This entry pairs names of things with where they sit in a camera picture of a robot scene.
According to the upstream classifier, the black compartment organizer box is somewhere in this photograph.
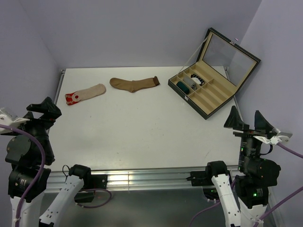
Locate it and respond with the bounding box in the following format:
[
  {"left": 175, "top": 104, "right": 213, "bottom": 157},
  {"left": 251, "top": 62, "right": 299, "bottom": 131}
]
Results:
[{"left": 168, "top": 27, "right": 261, "bottom": 119}]

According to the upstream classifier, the black white striped sock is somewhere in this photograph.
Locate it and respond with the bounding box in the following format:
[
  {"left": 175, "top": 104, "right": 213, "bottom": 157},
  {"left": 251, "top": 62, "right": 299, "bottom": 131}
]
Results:
[{"left": 190, "top": 74, "right": 205, "bottom": 86}]

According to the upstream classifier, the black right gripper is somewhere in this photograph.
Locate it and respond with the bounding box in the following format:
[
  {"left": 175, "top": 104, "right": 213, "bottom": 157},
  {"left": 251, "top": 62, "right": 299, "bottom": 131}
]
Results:
[{"left": 223, "top": 104, "right": 273, "bottom": 171}]

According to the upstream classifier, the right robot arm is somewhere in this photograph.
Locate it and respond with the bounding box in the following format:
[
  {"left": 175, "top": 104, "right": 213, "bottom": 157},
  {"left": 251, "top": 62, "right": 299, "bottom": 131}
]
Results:
[{"left": 205, "top": 106, "right": 281, "bottom": 227}]

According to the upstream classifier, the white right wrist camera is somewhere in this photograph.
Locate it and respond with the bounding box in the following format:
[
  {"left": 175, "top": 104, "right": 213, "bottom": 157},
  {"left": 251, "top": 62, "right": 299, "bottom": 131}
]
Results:
[{"left": 253, "top": 128, "right": 293, "bottom": 145}]

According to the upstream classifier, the brown long sock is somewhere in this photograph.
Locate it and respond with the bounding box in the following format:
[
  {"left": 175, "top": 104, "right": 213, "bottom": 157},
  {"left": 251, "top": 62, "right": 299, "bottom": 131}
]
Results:
[{"left": 109, "top": 76, "right": 160, "bottom": 93}]

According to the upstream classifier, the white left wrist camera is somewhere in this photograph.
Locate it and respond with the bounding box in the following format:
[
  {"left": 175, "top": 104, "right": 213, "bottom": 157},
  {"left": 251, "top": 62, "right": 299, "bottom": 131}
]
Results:
[{"left": 0, "top": 108, "right": 29, "bottom": 128}]

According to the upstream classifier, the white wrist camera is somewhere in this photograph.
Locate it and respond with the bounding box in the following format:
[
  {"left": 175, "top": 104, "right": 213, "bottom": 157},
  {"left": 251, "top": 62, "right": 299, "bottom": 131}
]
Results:
[
  {"left": 253, "top": 128, "right": 293, "bottom": 145},
  {"left": 0, "top": 108, "right": 29, "bottom": 128}
]

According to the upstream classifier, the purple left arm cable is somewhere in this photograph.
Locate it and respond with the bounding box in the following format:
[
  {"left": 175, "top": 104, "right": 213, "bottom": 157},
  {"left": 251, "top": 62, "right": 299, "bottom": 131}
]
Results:
[{"left": 0, "top": 124, "right": 113, "bottom": 227}]

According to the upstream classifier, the aluminium frame rail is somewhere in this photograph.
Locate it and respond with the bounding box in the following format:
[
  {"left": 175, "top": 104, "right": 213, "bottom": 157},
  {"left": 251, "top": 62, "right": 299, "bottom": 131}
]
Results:
[{"left": 45, "top": 166, "right": 242, "bottom": 194}]

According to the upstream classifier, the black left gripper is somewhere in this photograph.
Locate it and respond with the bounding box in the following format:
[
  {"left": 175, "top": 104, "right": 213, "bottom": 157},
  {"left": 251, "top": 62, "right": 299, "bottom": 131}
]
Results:
[{"left": 8, "top": 96, "right": 61, "bottom": 160}]

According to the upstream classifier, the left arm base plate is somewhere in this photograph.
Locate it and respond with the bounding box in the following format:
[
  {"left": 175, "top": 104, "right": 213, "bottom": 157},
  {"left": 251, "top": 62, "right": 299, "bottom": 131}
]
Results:
[{"left": 82, "top": 175, "right": 107, "bottom": 189}]

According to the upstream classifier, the grey striped sock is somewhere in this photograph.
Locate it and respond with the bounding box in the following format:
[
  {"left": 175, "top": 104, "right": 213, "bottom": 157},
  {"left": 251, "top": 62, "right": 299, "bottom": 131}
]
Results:
[{"left": 183, "top": 76, "right": 197, "bottom": 91}]

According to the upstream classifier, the beige red reindeer sock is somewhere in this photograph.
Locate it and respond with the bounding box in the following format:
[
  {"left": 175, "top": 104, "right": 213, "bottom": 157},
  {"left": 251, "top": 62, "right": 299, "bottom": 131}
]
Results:
[{"left": 65, "top": 84, "right": 107, "bottom": 105}]

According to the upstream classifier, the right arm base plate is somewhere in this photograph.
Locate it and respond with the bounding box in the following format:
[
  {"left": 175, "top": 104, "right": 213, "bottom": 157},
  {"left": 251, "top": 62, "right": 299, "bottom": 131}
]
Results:
[{"left": 186, "top": 171, "right": 213, "bottom": 187}]

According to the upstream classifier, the green christmas bear sock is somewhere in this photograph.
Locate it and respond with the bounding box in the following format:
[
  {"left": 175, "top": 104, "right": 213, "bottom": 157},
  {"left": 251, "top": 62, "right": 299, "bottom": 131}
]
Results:
[{"left": 176, "top": 81, "right": 190, "bottom": 95}]

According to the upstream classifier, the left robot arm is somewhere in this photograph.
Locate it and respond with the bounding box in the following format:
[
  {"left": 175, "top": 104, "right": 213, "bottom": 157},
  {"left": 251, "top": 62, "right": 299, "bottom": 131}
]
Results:
[{"left": 0, "top": 97, "right": 92, "bottom": 227}]

